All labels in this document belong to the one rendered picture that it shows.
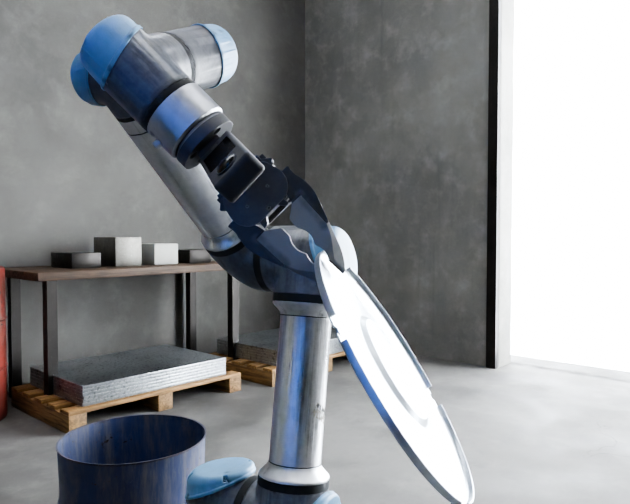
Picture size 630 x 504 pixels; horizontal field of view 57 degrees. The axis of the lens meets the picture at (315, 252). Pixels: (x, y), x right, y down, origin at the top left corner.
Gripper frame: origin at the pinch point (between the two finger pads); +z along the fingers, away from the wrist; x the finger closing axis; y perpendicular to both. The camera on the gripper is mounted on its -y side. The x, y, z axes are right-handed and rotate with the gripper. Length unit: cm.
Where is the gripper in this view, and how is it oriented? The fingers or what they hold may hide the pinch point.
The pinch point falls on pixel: (330, 268)
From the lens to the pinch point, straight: 61.3
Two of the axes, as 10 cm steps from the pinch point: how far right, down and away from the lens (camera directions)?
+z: 7.1, 7.1, 0.0
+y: 0.4, -0.4, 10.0
